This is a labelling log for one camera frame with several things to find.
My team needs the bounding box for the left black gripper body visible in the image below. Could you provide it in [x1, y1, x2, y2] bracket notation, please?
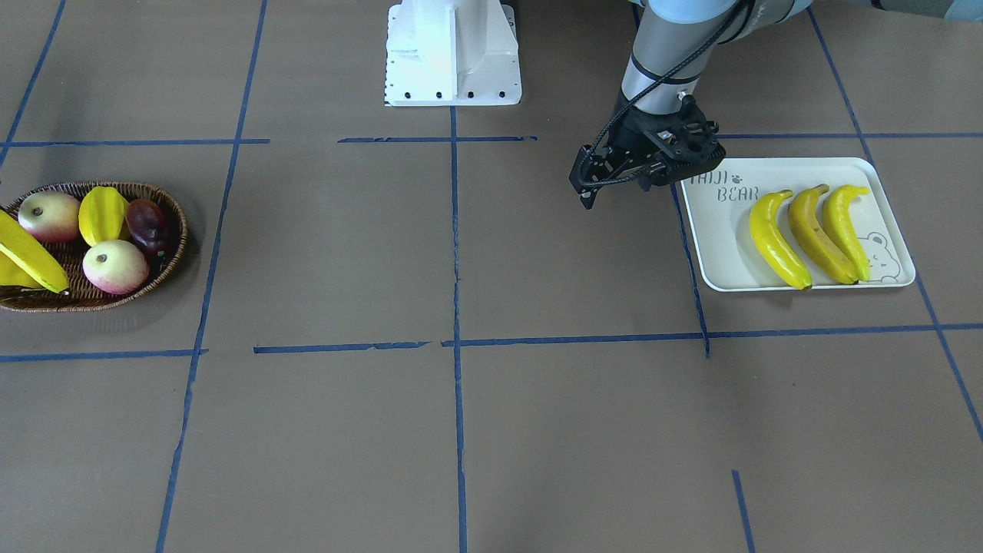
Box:
[607, 94, 726, 182]

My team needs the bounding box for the brown wicker basket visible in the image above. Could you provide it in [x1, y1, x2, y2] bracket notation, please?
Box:
[1, 180, 190, 313]

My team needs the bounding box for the white pedestal column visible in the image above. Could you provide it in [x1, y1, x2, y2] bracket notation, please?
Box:
[384, 1, 523, 106]

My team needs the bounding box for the yellow banana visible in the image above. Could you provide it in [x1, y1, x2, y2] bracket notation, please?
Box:
[822, 184, 871, 281]
[789, 184, 858, 286]
[748, 190, 813, 290]
[1, 211, 70, 296]

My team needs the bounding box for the pink apple far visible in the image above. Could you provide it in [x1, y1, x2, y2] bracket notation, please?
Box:
[18, 191, 81, 243]

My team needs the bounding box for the white bear tray plate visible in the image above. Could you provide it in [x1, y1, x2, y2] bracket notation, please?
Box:
[681, 157, 916, 293]

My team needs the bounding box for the dark purple fruit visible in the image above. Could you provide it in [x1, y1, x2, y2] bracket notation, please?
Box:
[125, 199, 170, 260]

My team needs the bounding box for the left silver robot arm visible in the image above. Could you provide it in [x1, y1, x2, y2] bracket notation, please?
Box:
[569, 1, 866, 209]

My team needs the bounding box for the yellow star fruit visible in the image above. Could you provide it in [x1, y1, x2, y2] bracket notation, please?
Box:
[78, 186, 129, 247]

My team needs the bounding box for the pink apple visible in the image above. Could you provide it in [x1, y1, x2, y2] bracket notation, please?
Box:
[83, 240, 150, 295]
[18, 191, 81, 243]

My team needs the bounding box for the pink apple near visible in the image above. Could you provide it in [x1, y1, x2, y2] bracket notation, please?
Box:
[83, 240, 150, 295]

